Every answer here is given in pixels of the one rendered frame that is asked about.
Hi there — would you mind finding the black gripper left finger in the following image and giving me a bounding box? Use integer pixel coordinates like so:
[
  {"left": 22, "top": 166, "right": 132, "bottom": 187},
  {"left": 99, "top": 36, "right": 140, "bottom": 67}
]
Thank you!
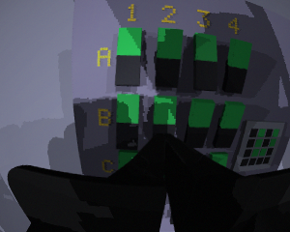
[{"left": 7, "top": 134, "right": 168, "bottom": 232}]

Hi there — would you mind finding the grey switch panel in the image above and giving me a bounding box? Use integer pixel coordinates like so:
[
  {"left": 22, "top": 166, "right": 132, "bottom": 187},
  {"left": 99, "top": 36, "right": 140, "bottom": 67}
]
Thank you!
[{"left": 72, "top": 0, "right": 290, "bottom": 178}]

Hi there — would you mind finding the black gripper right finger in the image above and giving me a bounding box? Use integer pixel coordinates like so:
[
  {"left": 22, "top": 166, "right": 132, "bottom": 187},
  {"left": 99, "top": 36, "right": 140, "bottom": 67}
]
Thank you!
[{"left": 163, "top": 134, "right": 290, "bottom": 232}]

